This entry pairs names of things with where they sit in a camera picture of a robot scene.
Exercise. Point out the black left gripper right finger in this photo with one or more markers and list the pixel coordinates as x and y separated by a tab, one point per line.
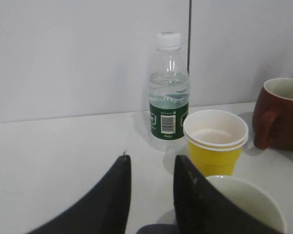
201	209

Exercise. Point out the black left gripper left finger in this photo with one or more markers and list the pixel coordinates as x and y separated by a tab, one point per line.
103	210

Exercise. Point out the dark gray ceramic mug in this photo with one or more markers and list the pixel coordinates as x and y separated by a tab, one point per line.
159	229

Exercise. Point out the yellow paper cup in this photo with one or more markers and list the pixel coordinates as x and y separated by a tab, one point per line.
213	162

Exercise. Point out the white ceramic mug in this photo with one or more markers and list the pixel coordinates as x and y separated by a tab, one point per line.
251	199

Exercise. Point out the red-brown ceramic mug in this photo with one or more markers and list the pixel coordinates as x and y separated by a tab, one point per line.
272	119

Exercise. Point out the clear water bottle green label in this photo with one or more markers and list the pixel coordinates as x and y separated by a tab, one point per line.
168	90

